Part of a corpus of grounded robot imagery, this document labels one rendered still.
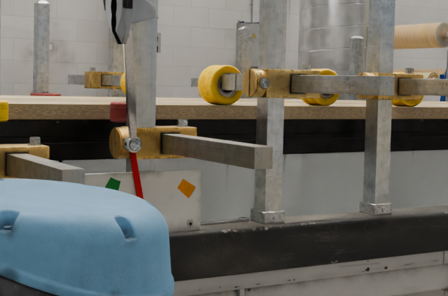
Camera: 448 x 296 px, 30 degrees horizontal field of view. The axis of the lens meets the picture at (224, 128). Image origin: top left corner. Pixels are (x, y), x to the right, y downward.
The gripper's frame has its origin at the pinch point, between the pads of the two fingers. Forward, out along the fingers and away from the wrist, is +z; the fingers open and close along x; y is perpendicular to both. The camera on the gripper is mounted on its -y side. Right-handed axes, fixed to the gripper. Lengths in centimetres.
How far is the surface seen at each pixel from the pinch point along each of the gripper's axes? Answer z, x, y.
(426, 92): 8, -1, 61
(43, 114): 12.7, 28.2, -1.7
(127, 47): 1.7, 0.1, 1.8
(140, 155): 18.3, 5.8, 6.7
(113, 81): 7, 106, 45
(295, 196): 30, 29, 53
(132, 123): 13.2, 3.4, 4.2
